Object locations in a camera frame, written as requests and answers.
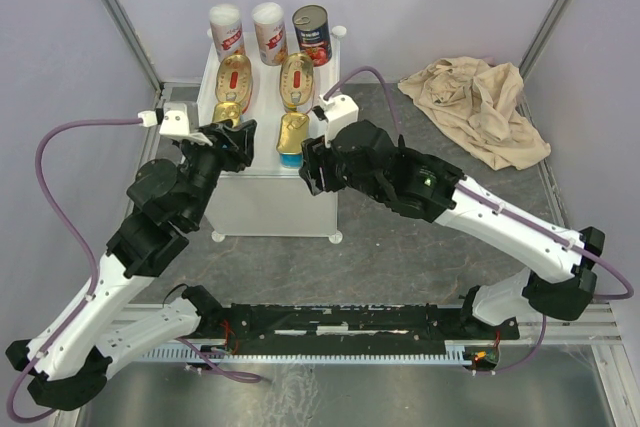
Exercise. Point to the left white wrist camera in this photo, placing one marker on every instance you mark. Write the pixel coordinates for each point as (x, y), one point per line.
(178, 121)

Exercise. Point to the gold tin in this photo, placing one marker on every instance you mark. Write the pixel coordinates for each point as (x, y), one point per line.
(294, 129)
(228, 111)

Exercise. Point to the orange label white-lid can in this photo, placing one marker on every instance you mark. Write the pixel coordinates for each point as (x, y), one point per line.
(268, 18)

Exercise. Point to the light blue cable duct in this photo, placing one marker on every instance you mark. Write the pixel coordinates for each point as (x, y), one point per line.
(174, 352)

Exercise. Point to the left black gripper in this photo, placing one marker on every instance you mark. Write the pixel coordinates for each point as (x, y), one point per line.
(241, 142)

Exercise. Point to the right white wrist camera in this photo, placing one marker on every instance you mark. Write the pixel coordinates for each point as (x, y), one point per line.
(337, 113)

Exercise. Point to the beige crumpled cloth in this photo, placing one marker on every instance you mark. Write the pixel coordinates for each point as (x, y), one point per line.
(474, 104)

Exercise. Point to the red white tall can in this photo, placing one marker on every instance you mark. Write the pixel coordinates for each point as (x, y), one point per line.
(226, 30)

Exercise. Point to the red green tin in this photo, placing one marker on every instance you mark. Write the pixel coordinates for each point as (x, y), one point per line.
(234, 81)

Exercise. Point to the aluminium frame rail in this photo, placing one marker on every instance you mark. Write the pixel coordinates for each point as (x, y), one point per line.
(180, 318)

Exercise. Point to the red yellow tin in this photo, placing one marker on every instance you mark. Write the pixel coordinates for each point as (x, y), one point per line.
(296, 81)

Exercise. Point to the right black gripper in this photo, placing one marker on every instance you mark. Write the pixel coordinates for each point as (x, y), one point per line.
(316, 156)

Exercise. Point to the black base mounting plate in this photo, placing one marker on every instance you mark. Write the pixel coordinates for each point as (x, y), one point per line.
(323, 330)

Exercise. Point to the white plastic cube cabinet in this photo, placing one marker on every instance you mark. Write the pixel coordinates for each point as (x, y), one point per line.
(268, 199)

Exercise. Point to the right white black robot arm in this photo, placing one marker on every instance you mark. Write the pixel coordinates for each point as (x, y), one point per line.
(557, 280)

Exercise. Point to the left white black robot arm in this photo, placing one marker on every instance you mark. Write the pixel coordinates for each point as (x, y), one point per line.
(70, 362)

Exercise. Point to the dark blue food can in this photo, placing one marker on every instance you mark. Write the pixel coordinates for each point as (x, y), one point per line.
(312, 32)

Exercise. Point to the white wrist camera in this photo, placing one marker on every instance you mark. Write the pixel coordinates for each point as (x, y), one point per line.
(337, 113)
(178, 121)

